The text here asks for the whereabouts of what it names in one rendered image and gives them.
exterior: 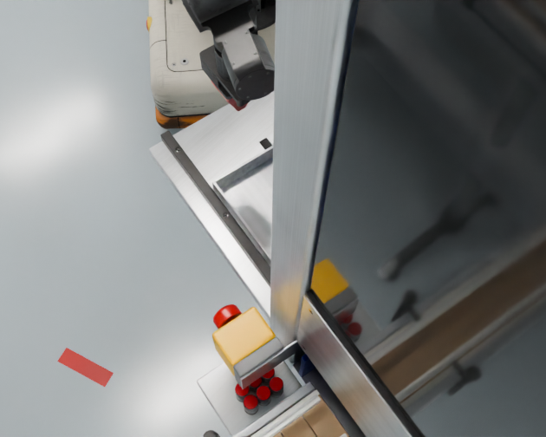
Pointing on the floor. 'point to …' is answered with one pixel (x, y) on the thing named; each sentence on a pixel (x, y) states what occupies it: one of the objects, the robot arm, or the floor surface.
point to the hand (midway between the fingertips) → (240, 105)
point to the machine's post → (303, 145)
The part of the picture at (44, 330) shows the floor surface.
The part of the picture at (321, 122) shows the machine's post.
